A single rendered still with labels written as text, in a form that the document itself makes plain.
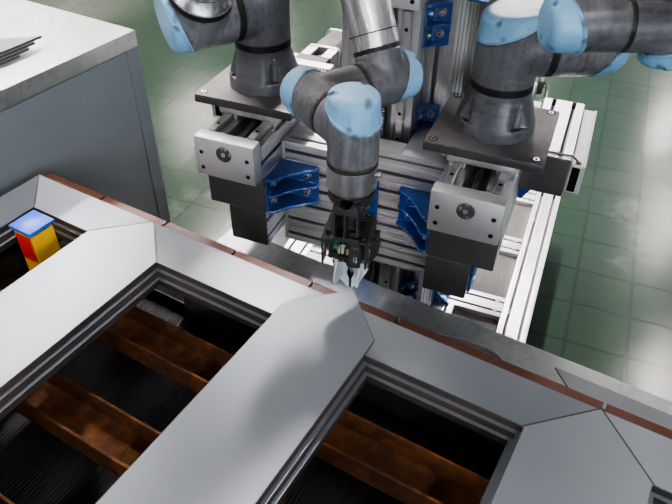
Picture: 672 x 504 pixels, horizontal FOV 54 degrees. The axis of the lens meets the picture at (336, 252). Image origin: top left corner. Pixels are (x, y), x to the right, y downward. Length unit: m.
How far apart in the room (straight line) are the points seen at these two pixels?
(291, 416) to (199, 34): 0.71
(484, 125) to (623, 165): 2.20
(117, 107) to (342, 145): 0.95
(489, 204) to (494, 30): 0.29
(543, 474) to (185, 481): 0.49
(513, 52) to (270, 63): 0.48
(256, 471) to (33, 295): 0.55
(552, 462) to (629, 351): 1.47
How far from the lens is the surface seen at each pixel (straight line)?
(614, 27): 0.96
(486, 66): 1.23
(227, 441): 0.98
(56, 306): 1.24
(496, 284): 2.21
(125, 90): 1.76
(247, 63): 1.39
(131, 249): 1.31
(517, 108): 1.26
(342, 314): 1.13
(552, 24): 0.94
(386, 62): 1.03
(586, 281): 2.65
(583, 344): 2.40
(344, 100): 0.88
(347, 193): 0.94
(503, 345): 1.37
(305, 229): 1.53
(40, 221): 1.39
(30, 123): 1.60
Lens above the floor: 1.66
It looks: 40 degrees down
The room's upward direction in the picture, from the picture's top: 1 degrees clockwise
